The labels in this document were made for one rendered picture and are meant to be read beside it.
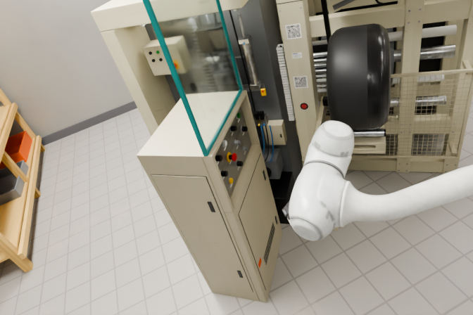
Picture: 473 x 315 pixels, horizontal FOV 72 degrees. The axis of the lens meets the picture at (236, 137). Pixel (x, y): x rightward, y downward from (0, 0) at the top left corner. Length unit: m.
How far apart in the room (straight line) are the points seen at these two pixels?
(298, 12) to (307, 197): 1.16
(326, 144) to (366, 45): 0.98
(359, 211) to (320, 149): 0.17
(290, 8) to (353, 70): 0.43
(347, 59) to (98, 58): 3.76
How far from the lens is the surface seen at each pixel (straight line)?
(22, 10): 4.81
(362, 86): 1.66
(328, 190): 0.73
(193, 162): 1.46
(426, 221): 2.72
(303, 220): 0.71
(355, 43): 1.72
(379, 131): 1.95
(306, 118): 2.00
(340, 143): 0.79
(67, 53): 4.87
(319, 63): 2.27
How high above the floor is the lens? 2.10
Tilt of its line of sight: 35 degrees down
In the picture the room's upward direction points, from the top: 17 degrees counter-clockwise
